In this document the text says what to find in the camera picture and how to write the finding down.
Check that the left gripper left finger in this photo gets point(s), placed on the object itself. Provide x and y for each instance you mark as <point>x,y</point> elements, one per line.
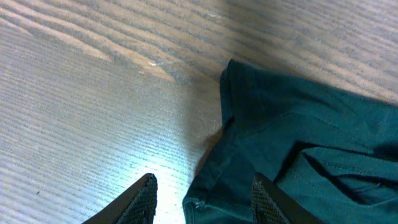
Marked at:
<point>136,205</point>

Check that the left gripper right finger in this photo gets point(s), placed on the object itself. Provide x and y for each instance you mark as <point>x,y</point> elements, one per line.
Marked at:
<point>271,205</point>

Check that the black t-shirt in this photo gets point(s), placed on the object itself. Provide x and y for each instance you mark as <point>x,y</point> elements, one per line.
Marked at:
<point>332,151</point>

